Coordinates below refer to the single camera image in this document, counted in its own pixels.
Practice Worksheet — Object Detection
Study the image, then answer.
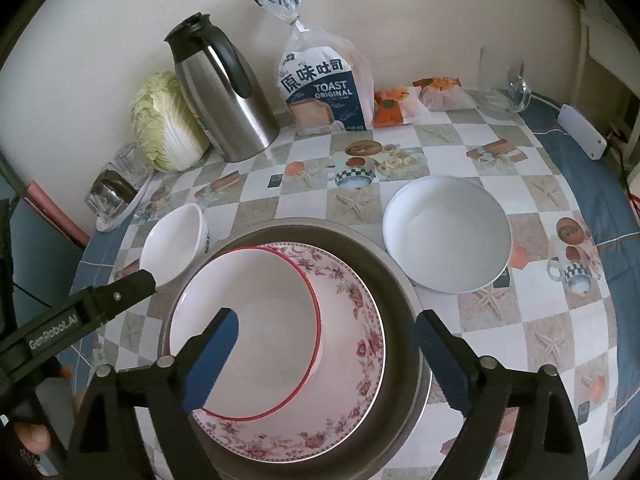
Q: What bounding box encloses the white square bowl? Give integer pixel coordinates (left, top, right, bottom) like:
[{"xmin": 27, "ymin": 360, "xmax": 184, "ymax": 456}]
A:
[{"xmin": 140, "ymin": 204, "xmax": 210, "ymax": 288}]

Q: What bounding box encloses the large stainless steel basin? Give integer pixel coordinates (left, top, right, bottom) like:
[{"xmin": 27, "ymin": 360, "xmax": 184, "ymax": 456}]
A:
[{"xmin": 179, "ymin": 217, "xmax": 431, "ymax": 479}]

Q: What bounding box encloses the red strawberry rimmed bowl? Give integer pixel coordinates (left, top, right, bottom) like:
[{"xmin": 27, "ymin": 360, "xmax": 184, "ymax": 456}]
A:
[{"xmin": 169, "ymin": 247, "xmax": 322, "ymax": 422}]

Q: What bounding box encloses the floral round plate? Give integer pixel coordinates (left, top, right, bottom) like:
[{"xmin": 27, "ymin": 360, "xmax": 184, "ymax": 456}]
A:
[{"xmin": 193, "ymin": 242, "xmax": 386, "ymax": 464}]

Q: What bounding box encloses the person's hand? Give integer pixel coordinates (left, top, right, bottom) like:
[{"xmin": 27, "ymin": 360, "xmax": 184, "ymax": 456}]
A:
[{"xmin": 14, "ymin": 422, "xmax": 51, "ymax": 455}]

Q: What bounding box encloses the blue chair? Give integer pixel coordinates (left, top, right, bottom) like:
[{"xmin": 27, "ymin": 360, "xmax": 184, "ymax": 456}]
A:
[{"xmin": 1, "ymin": 178, "xmax": 82, "ymax": 327}]

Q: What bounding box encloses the white tray with glasses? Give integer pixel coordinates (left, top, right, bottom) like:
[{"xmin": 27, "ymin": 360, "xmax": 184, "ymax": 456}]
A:
[{"xmin": 85, "ymin": 143, "xmax": 154, "ymax": 233}]

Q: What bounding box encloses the napa cabbage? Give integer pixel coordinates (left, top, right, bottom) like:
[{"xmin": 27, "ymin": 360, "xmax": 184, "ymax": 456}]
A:
[{"xmin": 130, "ymin": 72, "xmax": 210, "ymax": 172}]

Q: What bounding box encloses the stainless steel thermos jug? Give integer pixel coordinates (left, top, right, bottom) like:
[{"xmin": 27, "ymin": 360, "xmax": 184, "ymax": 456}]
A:
[{"xmin": 165, "ymin": 12, "xmax": 280, "ymax": 162}]

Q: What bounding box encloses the small white round bowl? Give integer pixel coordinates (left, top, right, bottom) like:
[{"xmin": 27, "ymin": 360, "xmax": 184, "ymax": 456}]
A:
[{"xmin": 382, "ymin": 176, "xmax": 512, "ymax": 295}]

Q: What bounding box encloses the white power bank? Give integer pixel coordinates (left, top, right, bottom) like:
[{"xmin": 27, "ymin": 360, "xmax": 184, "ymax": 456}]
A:
[{"xmin": 558, "ymin": 104, "xmax": 608, "ymax": 160}]

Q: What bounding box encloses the toast bread bag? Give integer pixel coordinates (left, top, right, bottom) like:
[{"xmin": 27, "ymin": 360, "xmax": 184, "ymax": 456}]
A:
[{"xmin": 252, "ymin": 0, "xmax": 375, "ymax": 136}]

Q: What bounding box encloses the orange snack packet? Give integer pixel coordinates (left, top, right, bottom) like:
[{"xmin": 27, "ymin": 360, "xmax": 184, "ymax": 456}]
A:
[
  {"xmin": 373, "ymin": 87, "xmax": 423, "ymax": 128},
  {"xmin": 412, "ymin": 77, "xmax": 475, "ymax": 112}
]

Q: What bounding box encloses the white shelf rack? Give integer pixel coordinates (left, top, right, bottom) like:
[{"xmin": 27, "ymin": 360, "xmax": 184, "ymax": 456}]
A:
[{"xmin": 552, "ymin": 0, "xmax": 640, "ymax": 162}]

